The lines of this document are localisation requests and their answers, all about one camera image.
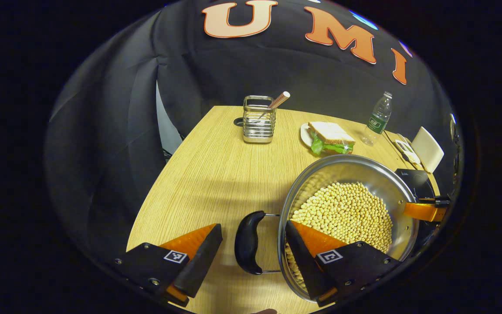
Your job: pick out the white divided dish of grains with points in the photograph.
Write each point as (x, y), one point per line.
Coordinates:
(408, 152)

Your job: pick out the pile of soybeans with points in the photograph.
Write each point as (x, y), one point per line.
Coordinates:
(347, 209)

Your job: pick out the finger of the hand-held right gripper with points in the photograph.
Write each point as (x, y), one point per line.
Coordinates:
(425, 211)

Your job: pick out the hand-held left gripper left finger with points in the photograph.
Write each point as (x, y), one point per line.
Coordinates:
(198, 261)

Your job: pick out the sandwich with lettuce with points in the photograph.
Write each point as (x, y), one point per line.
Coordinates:
(331, 135)

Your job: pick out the black induction cooktop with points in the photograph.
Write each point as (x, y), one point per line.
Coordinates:
(421, 183)

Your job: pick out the clear plastic water bottle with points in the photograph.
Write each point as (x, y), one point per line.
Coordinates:
(377, 122)

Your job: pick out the pink straw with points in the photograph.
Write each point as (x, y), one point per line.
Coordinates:
(279, 100)

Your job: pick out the black backdrop cloth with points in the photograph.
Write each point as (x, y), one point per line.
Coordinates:
(216, 69)

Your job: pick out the white toaster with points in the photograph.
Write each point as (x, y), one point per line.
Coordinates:
(427, 150)

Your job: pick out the black table grommet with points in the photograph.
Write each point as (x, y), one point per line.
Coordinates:
(238, 122)

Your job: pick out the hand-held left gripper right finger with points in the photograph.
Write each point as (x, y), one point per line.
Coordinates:
(305, 261)

